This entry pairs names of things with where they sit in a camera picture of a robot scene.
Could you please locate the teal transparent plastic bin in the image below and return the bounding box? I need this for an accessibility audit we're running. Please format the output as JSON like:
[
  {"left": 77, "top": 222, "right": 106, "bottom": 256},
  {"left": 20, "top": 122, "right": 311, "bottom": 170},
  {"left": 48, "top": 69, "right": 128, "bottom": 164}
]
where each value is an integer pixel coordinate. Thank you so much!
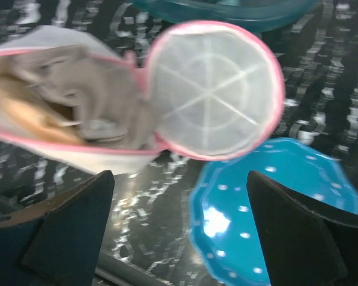
[{"left": 131, "top": 0, "right": 317, "bottom": 33}]

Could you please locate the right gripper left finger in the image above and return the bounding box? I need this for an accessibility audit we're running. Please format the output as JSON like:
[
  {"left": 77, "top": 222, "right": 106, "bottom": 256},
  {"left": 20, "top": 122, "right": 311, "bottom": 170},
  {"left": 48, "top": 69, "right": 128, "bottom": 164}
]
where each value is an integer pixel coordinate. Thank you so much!
[{"left": 0, "top": 170, "right": 115, "bottom": 285}]

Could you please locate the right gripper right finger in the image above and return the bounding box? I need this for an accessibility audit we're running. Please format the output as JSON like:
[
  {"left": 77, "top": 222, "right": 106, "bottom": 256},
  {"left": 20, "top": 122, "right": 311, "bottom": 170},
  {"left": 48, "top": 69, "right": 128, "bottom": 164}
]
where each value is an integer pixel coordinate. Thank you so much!
[{"left": 246, "top": 171, "right": 358, "bottom": 286}]

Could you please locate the blue dotted plate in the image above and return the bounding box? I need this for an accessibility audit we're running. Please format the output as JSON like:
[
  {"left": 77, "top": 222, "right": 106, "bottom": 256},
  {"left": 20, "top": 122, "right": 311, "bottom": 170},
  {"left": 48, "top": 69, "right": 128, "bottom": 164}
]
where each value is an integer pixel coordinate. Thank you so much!
[{"left": 189, "top": 138, "right": 358, "bottom": 285}]

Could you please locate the white mesh laundry bag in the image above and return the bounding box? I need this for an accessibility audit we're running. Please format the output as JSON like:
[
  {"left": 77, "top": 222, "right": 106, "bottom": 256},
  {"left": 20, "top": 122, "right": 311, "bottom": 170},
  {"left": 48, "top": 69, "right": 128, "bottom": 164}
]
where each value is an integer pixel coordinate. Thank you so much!
[{"left": 0, "top": 20, "right": 285, "bottom": 175}]

